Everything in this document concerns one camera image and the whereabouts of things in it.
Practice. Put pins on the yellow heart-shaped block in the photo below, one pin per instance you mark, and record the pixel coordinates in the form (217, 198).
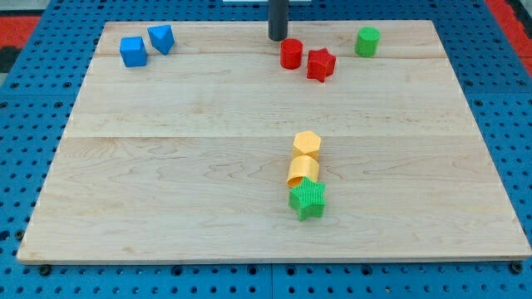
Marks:
(303, 166)

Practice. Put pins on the yellow hexagon block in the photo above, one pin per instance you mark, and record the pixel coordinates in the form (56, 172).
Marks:
(306, 143)

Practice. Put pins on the green star block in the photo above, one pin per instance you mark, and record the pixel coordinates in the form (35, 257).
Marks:
(308, 199)

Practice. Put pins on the light wooden board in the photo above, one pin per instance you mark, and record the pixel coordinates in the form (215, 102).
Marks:
(185, 160)

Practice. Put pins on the red star block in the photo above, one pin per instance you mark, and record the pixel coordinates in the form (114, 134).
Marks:
(320, 64)

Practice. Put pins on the red cylinder block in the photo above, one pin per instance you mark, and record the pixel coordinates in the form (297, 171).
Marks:
(291, 52)

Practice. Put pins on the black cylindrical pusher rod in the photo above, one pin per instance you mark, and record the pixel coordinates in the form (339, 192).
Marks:
(278, 19)

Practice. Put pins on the green cylinder block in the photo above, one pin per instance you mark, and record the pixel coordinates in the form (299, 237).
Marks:
(367, 41)

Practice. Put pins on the blue triangular prism block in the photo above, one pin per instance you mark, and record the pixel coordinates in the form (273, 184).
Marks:
(161, 38)

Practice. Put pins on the blue cube block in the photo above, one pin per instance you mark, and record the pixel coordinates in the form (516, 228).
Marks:
(133, 52)

